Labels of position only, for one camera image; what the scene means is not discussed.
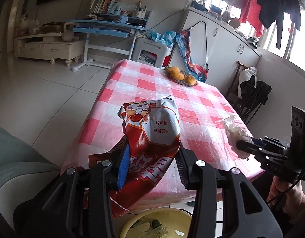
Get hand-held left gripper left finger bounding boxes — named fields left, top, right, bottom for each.
left=42, top=144, right=131, bottom=238

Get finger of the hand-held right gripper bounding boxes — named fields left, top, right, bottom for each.
left=236, top=140, right=261, bottom=155
left=251, top=136, right=268, bottom=146

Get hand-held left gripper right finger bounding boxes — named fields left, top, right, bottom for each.
left=176, top=148, right=284, bottom=238

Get white tissue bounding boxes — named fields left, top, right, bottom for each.
left=222, top=115, right=252, bottom=159

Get red snack bag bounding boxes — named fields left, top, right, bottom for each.
left=82, top=95, right=181, bottom=219

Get yellow plastic basin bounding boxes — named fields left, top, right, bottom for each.
left=119, top=208, right=193, bottom=238

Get person's right hand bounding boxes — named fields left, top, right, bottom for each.
left=267, top=177, right=305, bottom=219

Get black folding chair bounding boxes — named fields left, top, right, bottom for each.
left=239, top=75, right=272, bottom=125

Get pink white checkered tablecloth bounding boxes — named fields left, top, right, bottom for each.
left=59, top=59, right=265, bottom=210

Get dark wooden folding chair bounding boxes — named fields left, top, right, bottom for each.
left=226, top=60, right=250, bottom=107

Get white sack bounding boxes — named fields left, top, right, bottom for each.
left=238, top=66, right=258, bottom=99

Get woven fruit basket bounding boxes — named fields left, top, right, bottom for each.
left=165, top=67, right=198, bottom=87

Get white cupboard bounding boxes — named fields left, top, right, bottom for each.
left=171, top=6, right=262, bottom=98

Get colourful printed bag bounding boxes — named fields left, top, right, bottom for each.
left=175, top=21, right=209, bottom=83

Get window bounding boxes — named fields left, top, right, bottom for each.
left=262, top=0, right=305, bottom=75

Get grey green sofa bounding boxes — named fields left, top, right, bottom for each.
left=0, top=124, right=62, bottom=229

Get white plastic stool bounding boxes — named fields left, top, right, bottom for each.
left=134, top=38, right=174, bottom=68

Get brown white round cushion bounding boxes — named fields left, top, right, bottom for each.
left=222, top=11, right=241, bottom=29

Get red hanging garment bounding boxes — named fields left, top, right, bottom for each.
left=239, top=0, right=265, bottom=37

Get blue crumpled cloth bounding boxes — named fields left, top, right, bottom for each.
left=146, top=29, right=177, bottom=49

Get cream television cabinet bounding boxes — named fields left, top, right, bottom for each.
left=13, top=32, right=85, bottom=66

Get blue study desk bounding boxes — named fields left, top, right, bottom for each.
left=72, top=10, right=153, bottom=73

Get black hanging garment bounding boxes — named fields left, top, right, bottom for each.
left=214, top=0, right=302, bottom=50

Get pale kettlebell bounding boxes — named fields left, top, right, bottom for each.
left=62, top=22, right=76, bottom=42

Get dark shoes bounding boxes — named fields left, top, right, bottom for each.
left=191, top=1, right=208, bottom=12

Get white pen holder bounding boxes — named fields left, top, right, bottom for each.
left=132, top=1, right=147, bottom=18

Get row of books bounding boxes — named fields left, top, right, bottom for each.
left=90, top=0, right=110, bottom=14

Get white plush toys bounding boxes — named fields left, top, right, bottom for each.
left=20, top=13, right=40, bottom=34

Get black cable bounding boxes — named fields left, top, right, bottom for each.
left=266, top=176, right=305, bottom=204

